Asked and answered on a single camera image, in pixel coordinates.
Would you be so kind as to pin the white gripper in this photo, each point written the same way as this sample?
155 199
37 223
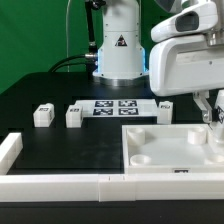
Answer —
189 52

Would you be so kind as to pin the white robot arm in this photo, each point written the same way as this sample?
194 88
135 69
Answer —
121 58

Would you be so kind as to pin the white square tabletop part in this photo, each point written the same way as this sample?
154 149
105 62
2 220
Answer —
182 148

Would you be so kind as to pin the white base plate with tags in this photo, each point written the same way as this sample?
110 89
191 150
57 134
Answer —
118 108

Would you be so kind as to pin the white U-shaped fence wall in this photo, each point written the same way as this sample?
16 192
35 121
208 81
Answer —
102 188

